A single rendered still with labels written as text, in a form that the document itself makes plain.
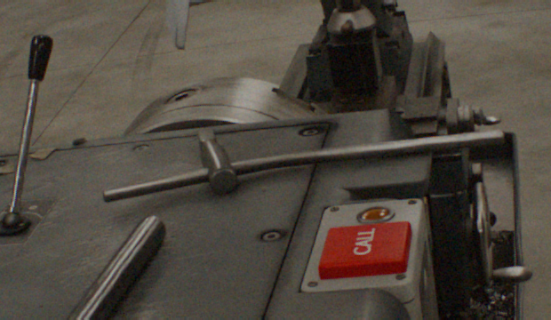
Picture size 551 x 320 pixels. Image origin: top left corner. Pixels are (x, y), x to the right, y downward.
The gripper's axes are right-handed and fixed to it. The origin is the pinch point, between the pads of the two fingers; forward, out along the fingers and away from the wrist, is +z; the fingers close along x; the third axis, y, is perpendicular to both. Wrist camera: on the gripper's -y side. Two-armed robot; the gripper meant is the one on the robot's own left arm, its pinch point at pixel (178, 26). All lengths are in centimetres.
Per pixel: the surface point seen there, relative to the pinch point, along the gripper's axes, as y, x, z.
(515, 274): 52, 86, 56
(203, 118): 1.3, 30.7, 16.7
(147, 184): -2.0, 5.8, 14.8
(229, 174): 4.7, 5.4, 13.2
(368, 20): 23, 94, 18
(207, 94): 1.4, 37.4, 16.1
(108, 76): -64, 482, 143
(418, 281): 18.4, -11.6, 13.5
